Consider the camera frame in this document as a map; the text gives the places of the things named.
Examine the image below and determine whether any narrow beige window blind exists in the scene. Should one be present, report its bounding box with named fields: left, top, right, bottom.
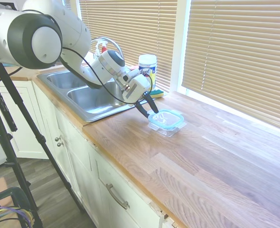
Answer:
left=78, top=0, right=178, bottom=93

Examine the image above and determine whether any clear lid with teal rim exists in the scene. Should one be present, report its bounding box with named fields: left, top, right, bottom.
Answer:
left=147, top=108, right=187, bottom=131

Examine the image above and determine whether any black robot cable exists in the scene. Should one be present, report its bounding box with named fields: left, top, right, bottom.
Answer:
left=23, top=9, right=154, bottom=105

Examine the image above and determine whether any wide beige window blind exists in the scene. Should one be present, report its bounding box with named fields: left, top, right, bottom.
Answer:
left=181, top=0, right=280, bottom=133

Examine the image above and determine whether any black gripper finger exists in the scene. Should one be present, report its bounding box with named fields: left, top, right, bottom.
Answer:
left=143, top=92, right=159, bottom=114
left=134, top=101, right=150, bottom=119

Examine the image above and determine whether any dark green frame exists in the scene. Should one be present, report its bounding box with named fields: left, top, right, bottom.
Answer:
left=0, top=186, right=33, bottom=228

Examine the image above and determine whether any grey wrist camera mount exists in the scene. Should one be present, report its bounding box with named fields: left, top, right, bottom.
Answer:
left=117, top=68, right=141, bottom=84

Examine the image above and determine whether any stainless steel double sink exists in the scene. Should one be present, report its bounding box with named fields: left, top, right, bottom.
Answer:
left=37, top=69, right=153, bottom=123

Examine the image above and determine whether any clear food container base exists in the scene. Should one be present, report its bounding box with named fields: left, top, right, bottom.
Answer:
left=148, top=121, right=187, bottom=139

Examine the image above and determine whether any Lysol wipes canister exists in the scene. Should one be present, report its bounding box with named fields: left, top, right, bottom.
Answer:
left=138, top=54, right=158, bottom=92

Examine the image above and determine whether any yellow green sponge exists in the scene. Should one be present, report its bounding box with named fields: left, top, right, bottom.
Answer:
left=149, top=88, right=168, bottom=99

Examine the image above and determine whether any chrome faucet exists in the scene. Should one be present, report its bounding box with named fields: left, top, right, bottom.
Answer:
left=90, top=37, right=124, bottom=60

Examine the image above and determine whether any black camera tripod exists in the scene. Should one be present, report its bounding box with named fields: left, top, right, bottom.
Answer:
left=0, top=63, right=86, bottom=228

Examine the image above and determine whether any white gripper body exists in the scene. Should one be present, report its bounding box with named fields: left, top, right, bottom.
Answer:
left=122, top=75, right=153, bottom=105

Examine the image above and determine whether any brushed metal drawer handle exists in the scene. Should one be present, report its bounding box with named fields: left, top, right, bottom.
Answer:
left=106, top=183, right=130, bottom=210

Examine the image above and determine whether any bundle of coloured cables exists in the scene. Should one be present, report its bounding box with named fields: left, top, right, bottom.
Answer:
left=0, top=206, right=34, bottom=225

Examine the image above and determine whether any white kitchen cabinet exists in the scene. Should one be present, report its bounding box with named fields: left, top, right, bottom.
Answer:
left=32, top=80, right=188, bottom=228

